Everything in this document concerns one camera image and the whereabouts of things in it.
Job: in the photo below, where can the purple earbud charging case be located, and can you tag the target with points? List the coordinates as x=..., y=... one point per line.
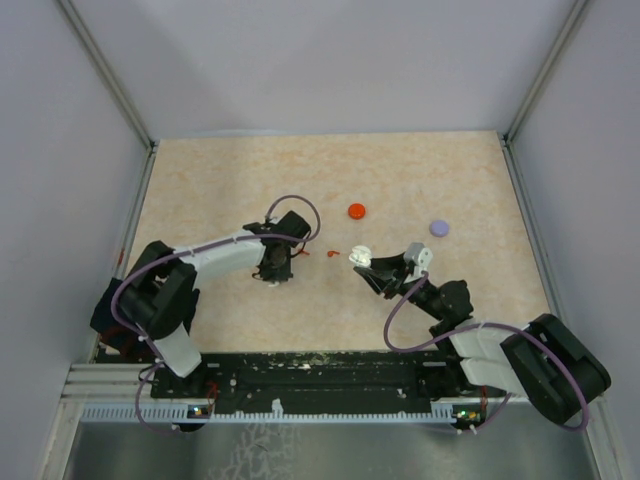
x=439, y=228

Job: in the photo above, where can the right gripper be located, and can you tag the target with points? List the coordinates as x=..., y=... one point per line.
x=383, y=273

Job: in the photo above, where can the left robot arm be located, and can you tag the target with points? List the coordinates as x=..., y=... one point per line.
x=159, y=297

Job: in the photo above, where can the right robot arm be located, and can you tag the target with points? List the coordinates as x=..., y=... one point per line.
x=544, y=361

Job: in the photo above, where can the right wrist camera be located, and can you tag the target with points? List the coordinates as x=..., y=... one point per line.
x=418, y=258

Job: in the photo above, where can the red earbud charging case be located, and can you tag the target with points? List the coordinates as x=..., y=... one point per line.
x=356, y=211

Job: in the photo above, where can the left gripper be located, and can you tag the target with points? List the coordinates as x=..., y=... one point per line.
x=280, y=275

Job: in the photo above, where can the white earbud charging case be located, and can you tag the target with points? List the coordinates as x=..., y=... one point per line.
x=361, y=256

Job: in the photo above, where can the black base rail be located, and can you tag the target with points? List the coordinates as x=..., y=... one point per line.
x=357, y=382

